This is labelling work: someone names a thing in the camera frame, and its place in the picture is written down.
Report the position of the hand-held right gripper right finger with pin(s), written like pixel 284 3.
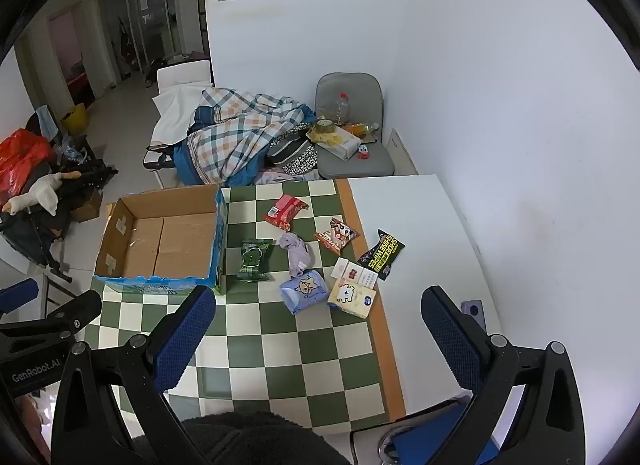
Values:
pixel 450 340

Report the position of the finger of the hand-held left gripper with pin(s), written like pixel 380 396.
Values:
pixel 75 310
pixel 17 296

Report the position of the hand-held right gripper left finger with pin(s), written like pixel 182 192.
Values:
pixel 186 337

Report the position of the blue green milk carton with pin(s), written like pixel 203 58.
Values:
pixel 160 245

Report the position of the green snack packet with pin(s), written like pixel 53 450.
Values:
pixel 254 259

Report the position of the cream cartoon tissue pack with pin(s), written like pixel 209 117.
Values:
pixel 351 299

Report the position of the black wipes packet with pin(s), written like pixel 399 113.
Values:
pixel 382 252

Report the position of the white cigarette box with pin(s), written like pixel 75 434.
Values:
pixel 352 275

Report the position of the blue tissue pack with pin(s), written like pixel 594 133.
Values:
pixel 302 292

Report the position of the light purple sock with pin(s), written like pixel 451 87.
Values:
pixel 299 252

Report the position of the orange cartoon snack packet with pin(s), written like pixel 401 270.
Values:
pixel 336 236

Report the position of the red snack packet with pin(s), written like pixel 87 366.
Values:
pixel 284 210

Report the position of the small purple device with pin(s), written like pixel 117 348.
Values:
pixel 472 309

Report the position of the green checkered tablecloth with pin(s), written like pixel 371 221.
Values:
pixel 280 345

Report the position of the small brown cardboard box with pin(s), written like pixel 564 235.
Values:
pixel 87 207

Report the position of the white goose plush toy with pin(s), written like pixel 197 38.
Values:
pixel 42 192

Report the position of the dark fuzzy cloth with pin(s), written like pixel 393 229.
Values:
pixel 260 440

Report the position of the red plastic bag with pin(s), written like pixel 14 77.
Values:
pixel 20 160

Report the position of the light blue cloth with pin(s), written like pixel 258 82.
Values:
pixel 48 121

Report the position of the yellow bin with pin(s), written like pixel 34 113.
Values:
pixel 75 120

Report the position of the grey office chair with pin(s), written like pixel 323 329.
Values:
pixel 362 167

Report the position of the white board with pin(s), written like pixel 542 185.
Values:
pixel 402 152

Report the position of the small red box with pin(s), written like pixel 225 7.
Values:
pixel 364 152

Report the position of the plaid shirt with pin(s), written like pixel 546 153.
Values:
pixel 235 135

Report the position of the black patterned bag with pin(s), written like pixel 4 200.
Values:
pixel 295 155

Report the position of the white sheet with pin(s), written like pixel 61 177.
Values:
pixel 172 115

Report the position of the pale yellow box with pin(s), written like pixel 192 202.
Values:
pixel 337 142

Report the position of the tape roll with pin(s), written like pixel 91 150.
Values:
pixel 325 126

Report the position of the clear plastic bottle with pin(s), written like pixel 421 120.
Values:
pixel 343 107

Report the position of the glass sliding door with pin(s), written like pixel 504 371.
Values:
pixel 137 25

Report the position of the black folding bed frame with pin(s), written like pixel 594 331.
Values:
pixel 157 160

